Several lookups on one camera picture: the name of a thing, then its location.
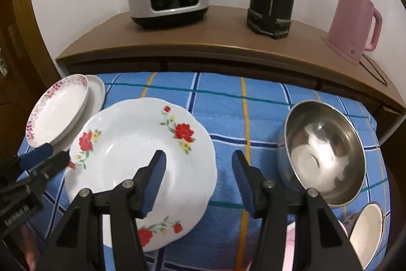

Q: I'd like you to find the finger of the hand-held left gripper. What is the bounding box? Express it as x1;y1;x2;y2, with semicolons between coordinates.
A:
17;143;54;170
30;151;71;184

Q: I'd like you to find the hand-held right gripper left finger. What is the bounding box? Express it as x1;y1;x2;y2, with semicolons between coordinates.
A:
38;150;167;271

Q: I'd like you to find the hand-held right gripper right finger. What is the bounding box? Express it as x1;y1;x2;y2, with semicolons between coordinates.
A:
231;150;364;271

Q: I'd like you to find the white plate with red flowers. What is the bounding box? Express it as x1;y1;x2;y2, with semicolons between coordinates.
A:
64;97;218;252

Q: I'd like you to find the white plate with pink rim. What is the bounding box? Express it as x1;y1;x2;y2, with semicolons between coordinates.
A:
26;74;89;149

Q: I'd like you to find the pink plastic bowl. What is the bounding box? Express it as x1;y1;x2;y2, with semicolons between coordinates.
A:
285;217;349;271

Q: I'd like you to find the stainless steel bowl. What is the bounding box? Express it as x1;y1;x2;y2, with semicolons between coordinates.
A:
277;100;367;208

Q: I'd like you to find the white enamel bowl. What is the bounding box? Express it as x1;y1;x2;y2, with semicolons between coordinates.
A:
347;202;385;271

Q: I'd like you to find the blue plaid cloth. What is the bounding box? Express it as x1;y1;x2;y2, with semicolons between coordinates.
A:
17;72;389;271

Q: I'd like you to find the plain white plate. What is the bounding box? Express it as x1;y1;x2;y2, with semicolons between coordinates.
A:
51;75;106;152

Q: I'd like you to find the brown wooden door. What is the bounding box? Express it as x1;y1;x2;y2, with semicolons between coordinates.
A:
0;0;61;164

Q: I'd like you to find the brown wooden cabinet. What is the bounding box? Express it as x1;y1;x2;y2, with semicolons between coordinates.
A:
55;5;405;145

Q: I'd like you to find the pink electric kettle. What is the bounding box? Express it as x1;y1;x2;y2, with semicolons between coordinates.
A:
324;0;383;66

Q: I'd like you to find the black kettle cable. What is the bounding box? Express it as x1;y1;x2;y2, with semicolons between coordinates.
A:
358;53;388;87

